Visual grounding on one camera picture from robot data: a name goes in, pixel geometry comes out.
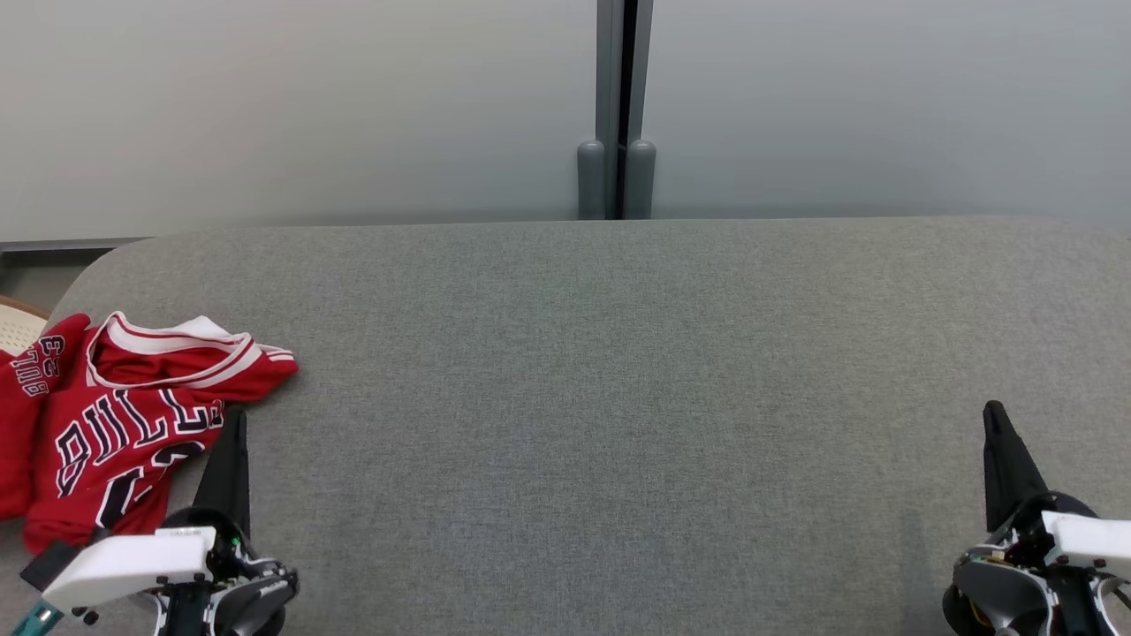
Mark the white perforated basket brown rim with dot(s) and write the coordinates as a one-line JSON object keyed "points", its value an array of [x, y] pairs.
{"points": [[18, 325]]}

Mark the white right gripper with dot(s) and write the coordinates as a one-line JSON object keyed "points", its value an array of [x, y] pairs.
{"points": [[1087, 534]]}

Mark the red Bulls basketball jersey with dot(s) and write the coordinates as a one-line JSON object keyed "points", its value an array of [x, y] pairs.
{"points": [[132, 433]]}

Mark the grey partition post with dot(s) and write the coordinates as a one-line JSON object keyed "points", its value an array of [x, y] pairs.
{"points": [[640, 177], [592, 177]]}

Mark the red shorts with white stripes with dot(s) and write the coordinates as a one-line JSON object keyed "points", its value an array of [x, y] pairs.
{"points": [[22, 415]]}

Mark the teal left camera connector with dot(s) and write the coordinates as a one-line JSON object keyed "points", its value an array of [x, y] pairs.
{"points": [[34, 620]]}

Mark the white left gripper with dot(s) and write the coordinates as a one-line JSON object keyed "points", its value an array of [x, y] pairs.
{"points": [[132, 561]]}

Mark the grey wall base rail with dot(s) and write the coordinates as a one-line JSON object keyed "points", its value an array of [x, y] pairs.
{"points": [[71, 244]]}

